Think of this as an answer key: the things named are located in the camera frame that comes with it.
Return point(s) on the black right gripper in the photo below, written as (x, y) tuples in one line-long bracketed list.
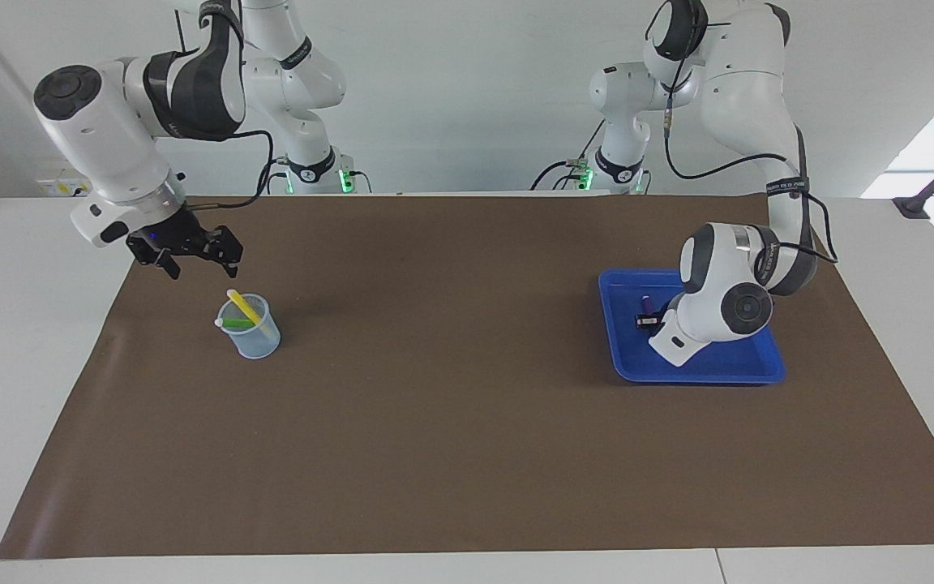
[(175, 239)]

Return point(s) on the green pen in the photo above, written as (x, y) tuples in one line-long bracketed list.
[(236, 323)]

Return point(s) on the yellow pen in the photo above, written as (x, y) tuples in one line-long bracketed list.
[(244, 307)]

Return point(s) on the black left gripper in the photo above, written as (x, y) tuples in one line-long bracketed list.
[(668, 312)]

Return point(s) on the white wall socket box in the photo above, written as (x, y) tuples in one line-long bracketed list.
[(70, 185)]

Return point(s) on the purple pen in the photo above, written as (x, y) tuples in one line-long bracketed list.
[(645, 304)]

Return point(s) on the blue plastic tray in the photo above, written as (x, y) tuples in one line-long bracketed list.
[(629, 357)]

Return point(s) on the green lit base connector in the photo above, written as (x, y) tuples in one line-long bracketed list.
[(345, 180), (582, 174)]

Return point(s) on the clear plastic cup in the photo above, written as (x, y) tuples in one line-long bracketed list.
[(260, 341)]

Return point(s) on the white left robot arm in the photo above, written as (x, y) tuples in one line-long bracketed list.
[(743, 97)]

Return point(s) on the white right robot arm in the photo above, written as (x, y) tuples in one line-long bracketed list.
[(110, 130)]

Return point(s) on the brown table mat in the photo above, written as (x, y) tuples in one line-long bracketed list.
[(467, 422)]

